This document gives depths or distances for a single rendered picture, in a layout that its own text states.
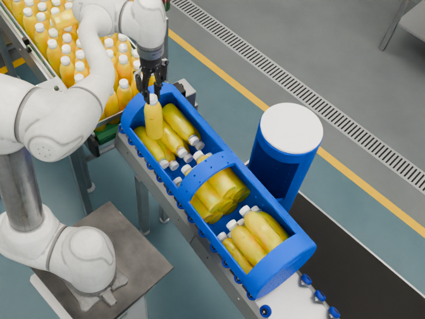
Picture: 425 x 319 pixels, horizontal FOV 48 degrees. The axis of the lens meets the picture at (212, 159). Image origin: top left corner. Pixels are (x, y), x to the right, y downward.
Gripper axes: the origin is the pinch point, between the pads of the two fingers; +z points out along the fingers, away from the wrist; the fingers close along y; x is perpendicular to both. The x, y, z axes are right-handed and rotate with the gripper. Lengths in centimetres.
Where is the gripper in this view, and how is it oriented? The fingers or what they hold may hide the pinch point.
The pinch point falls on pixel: (152, 93)
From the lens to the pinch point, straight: 177.7
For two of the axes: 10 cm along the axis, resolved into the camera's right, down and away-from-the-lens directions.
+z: -0.8, 5.5, 8.3
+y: 8.0, -4.6, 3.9
